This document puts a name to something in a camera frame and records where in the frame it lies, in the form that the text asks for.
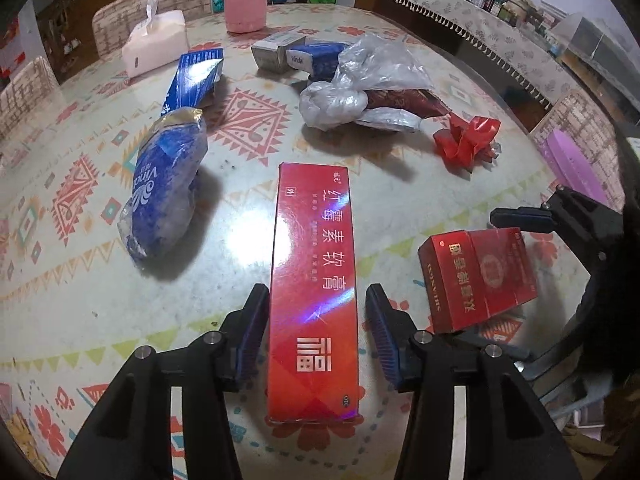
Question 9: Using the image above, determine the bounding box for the blue tissue pack wrapper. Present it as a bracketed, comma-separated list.
[117, 107, 208, 262]

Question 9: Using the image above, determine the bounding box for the dark blue small box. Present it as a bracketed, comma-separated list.
[285, 41, 348, 81]

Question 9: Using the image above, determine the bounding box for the far patterned chair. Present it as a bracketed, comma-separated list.
[92, 0, 214, 59]

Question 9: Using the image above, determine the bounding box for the grey small box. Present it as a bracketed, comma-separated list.
[250, 32, 306, 74]

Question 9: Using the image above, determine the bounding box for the red cigarette pack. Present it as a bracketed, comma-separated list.
[418, 228, 538, 334]

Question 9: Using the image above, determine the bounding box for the left patterned chair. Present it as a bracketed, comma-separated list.
[0, 56, 60, 139]

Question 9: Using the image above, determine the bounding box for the purple plastic waste basket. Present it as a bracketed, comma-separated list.
[541, 129, 610, 206]

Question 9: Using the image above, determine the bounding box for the crumpled red wrapper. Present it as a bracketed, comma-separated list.
[433, 114, 501, 172]

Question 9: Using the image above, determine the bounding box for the blue foil box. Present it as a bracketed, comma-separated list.
[160, 48, 224, 116]

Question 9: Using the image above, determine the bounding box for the long red ointment box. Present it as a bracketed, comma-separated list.
[267, 162, 359, 424]

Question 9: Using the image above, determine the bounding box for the patterned tablecloth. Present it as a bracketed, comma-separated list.
[1, 4, 554, 475]

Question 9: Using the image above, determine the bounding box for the dark red foil wrapper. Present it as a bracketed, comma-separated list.
[356, 90, 451, 132]

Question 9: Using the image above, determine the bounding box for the clear plastic bag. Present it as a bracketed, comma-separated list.
[299, 34, 434, 132]

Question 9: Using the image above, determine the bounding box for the white tissue pack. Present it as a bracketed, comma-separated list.
[122, 0, 189, 78]

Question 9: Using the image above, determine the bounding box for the lace-covered sideboard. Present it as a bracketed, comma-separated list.
[358, 0, 582, 106]

